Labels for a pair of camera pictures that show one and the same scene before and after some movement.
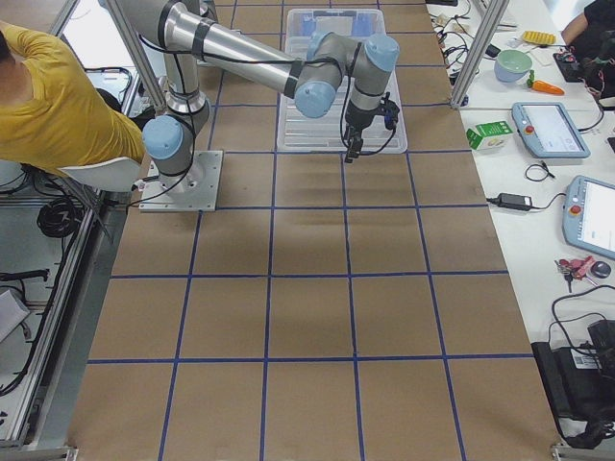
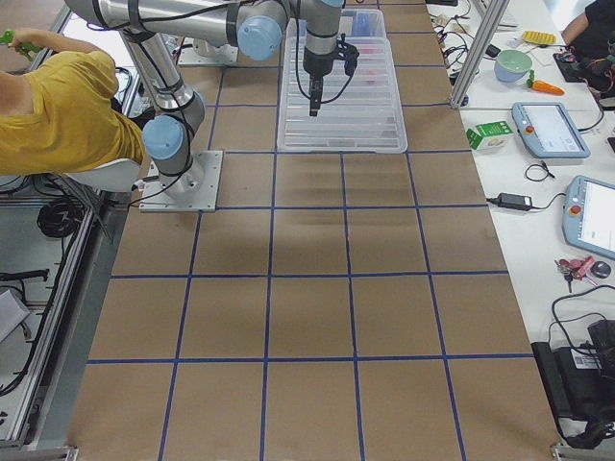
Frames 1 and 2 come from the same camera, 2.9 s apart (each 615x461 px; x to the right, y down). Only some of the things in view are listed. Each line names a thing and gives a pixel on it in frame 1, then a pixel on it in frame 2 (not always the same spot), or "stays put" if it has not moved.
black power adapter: x=515 y=201 stays put
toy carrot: x=539 y=85 stays put
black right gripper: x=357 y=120 to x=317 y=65
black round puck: x=601 y=269 stays put
